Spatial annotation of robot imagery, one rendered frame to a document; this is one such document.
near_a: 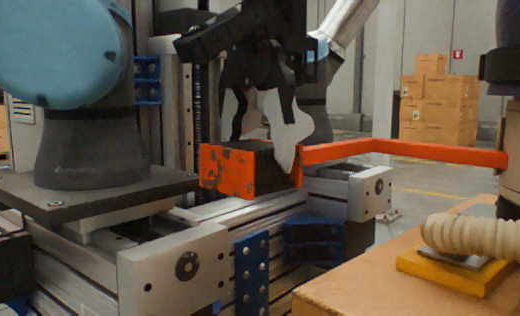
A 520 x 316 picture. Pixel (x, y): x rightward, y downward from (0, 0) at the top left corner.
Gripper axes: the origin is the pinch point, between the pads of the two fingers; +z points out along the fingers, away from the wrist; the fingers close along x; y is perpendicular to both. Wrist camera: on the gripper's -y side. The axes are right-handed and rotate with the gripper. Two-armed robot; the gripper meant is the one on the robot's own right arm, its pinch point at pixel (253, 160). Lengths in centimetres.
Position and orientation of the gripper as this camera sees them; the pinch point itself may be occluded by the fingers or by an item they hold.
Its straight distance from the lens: 47.2
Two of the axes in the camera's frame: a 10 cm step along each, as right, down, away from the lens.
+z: 0.1, 9.9, 1.6
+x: -6.9, -1.1, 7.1
